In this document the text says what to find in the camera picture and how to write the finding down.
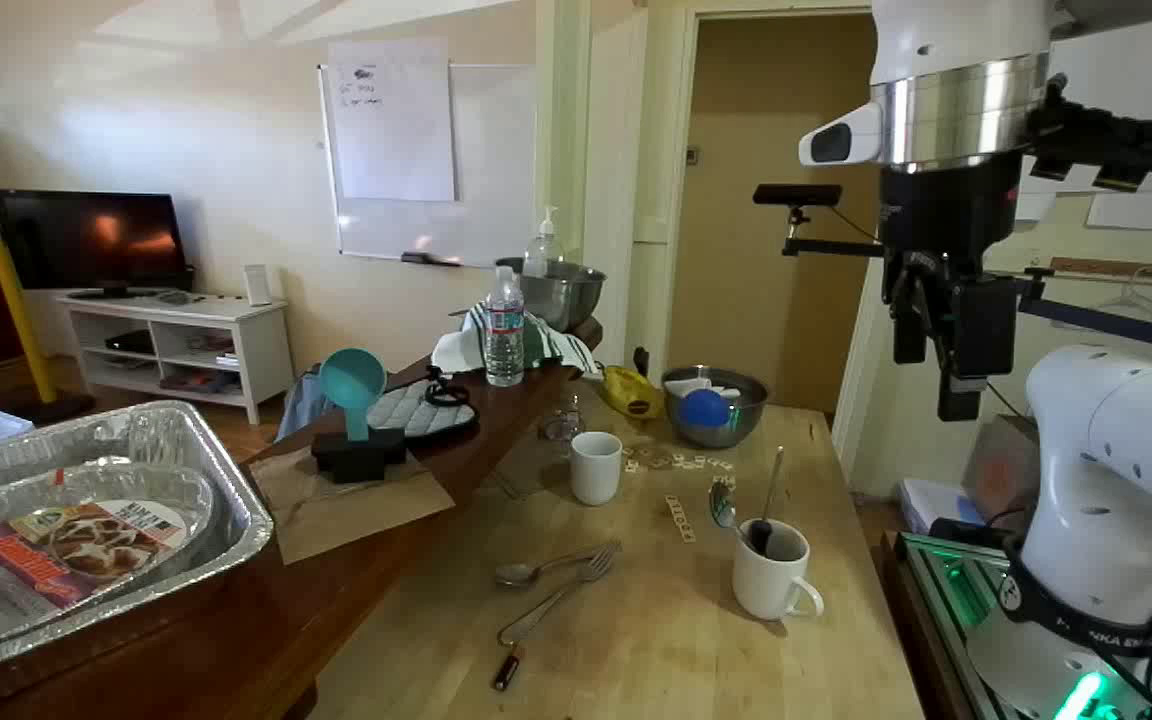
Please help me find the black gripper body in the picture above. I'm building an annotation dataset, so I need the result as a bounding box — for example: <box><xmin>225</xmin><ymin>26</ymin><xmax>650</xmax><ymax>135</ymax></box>
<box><xmin>876</xmin><ymin>149</ymin><xmax>1029</xmax><ymax>293</ymax></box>

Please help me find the black yellow handled screwdriver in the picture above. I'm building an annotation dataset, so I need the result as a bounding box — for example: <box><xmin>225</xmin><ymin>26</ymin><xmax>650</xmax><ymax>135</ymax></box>
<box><xmin>745</xmin><ymin>444</ymin><xmax>790</xmax><ymax>562</ymax></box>

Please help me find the green lit robot base platform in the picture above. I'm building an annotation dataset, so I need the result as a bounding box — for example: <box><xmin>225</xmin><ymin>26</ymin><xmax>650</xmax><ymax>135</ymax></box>
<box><xmin>893</xmin><ymin>528</ymin><xmax>1152</xmax><ymax>720</ymax></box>

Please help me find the steel mixing bowl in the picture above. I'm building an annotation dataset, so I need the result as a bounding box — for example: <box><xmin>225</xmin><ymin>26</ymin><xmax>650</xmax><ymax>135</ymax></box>
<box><xmin>659</xmin><ymin>363</ymin><xmax>774</xmax><ymax>456</ymax></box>

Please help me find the blue ladle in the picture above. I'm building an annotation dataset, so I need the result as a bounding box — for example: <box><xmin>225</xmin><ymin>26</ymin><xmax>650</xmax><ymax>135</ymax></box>
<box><xmin>672</xmin><ymin>386</ymin><xmax>735</xmax><ymax>435</ymax></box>

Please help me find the white folded napkin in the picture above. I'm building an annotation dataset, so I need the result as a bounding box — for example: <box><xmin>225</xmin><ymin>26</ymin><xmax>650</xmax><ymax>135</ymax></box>
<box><xmin>664</xmin><ymin>369</ymin><xmax>729</xmax><ymax>403</ymax></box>

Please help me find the metal spoon in mug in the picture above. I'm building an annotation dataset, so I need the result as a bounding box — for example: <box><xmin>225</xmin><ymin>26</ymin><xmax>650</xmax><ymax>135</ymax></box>
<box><xmin>706</xmin><ymin>475</ymin><xmax>745</xmax><ymax>533</ymax></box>

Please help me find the white mug holding tools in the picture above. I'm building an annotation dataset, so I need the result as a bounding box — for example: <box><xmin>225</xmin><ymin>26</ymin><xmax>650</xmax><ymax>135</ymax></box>
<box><xmin>729</xmin><ymin>517</ymin><xmax>828</xmax><ymax>628</ymax></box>

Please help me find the small wooden domino piece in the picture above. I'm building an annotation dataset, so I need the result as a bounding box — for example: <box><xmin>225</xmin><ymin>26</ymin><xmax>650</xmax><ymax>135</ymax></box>
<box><xmin>659</xmin><ymin>492</ymin><xmax>700</xmax><ymax>550</ymax></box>

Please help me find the large steel pot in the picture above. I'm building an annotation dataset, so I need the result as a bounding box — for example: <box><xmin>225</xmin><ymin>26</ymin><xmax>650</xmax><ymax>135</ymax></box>
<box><xmin>500</xmin><ymin>258</ymin><xmax>611</xmax><ymax>335</ymax></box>

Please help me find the empty white mug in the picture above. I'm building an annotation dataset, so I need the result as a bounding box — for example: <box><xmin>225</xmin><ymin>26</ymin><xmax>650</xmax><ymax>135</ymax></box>
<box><xmin>569</xmin><ymin>427</ymin><xmax>630</xmax><ymax>512</ymax></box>

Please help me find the green white striped towel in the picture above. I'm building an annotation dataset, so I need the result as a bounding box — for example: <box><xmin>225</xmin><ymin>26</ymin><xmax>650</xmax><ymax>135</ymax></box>
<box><xmin>430</xmin><ymin>302</ymin><xmax>606</xmax><ymax>386</ymax></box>

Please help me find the crushed clear plastic bottle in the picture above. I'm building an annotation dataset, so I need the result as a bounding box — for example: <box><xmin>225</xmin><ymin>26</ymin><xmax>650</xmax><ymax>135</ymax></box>
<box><xmin>540</xmin><ymin>386</ymin><xmax>596</xmax><ymax>451</ymax></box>

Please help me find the clear pump soap bottle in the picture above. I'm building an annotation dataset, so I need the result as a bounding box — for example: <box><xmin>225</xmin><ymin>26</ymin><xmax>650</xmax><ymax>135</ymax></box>
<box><xmin>524</xmin><ymin>204</ymin><xmax>564</xmax><ymax>283</ymax></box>

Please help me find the clear plastic water bottle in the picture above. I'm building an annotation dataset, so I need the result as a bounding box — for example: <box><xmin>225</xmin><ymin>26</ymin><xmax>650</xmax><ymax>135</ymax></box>
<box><xmin>479</xmin><ymin>263</ymin><xmax>533</xmax><ymax>392</ymax></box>

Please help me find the metal fork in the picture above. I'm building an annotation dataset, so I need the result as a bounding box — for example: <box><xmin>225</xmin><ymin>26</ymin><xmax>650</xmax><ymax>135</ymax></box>
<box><xmin>490</xmin><ymin>552</ymin><xmax>624</xmax><ymax>696</ymax></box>

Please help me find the white paper sheet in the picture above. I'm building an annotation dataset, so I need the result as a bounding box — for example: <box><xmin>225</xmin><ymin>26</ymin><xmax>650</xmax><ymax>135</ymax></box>
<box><xmin>320</xmin><ymin>37</ymin><xmax>461</xmax><ymax>208</ymax></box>

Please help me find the teal plastic scoop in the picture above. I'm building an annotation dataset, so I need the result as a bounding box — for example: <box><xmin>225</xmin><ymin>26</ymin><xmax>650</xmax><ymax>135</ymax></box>
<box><xmin>318</xmin><ymin>343</ymin><xmax>392</xmax><ymax>444</ymax></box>

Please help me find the small black box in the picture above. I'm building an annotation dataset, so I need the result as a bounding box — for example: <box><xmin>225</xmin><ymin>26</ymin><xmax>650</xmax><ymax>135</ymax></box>
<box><xmin>310</xmin><ymin>427</ymin><xmax>414</xmax><ymax>489</ymax></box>

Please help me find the brown cardboard piece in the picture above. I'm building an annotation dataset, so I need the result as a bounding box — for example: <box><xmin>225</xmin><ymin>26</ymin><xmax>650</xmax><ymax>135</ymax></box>
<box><xmin>245</xmin><ymin>444</ymin><xmax>461</xmax><ymax>568</ymax></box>

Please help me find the small white device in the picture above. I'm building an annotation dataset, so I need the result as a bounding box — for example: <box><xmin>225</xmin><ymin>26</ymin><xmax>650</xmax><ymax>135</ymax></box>
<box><xmin>241</xmin><ymin>261</ymin><xmax>292</xmax><ymax>307</ymax></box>

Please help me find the aluminium foil tray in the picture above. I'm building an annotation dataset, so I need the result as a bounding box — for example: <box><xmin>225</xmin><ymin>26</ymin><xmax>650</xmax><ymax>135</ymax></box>
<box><xmin>0</xmin><ymin>397</ymin><xmax>281</xmax><ymax>691</ymax></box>

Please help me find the dark brown wooden table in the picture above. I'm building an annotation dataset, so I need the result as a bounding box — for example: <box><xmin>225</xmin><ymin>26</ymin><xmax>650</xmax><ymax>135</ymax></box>
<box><xmin>0</xmin><ymin>318</ymin><xmax>608</xmax><ymax>720</ymax></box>

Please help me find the white television stand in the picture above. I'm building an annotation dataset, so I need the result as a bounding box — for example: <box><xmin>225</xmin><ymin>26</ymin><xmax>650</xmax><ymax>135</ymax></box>
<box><xmin>61</xmin><ymin>293</ymin><xmax>301</xmax><ymax>427</ymax></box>

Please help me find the black flat television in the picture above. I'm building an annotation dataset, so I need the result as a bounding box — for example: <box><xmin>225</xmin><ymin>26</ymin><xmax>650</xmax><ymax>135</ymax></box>
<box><xmin>0</xmin><ymin>190</ymin><xmax>195</xmax><ymax>302</ymax></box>

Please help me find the packaged food tray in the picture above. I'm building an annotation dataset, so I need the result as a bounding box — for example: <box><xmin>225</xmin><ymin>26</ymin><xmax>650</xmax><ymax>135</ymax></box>
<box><xmin>0</xmin><ymin>492</ymin><xmax>204</xmax><ymax>613</ymax></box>

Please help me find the yellow pole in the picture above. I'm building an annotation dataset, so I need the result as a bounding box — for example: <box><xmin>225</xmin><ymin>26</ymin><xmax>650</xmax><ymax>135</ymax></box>
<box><xmin>0</xmin><ymin>225</ymin><xmax>61</xmax><ymax>411</ymax></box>

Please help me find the black camera clamp bar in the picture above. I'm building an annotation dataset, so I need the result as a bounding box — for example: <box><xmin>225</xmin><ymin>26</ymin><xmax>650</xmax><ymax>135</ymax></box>
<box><xmin>750</xmin><ymin>181</ymin><xmax>1152</xmax><ymax>359</ymax></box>

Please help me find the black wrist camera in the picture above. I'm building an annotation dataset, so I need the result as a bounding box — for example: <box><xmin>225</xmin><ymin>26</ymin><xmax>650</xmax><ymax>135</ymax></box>
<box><xmin>1023</xmin><ymin>74</ymin><xmax>1152</xmax><ymax>195</ymax></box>

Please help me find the white wall whiteboard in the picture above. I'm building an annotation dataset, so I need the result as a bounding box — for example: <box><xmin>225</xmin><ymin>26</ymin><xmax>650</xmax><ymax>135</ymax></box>
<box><xmin>314</xmin><ymin>56</ymin><xmax>547</xmax><ymax>267</ymax></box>

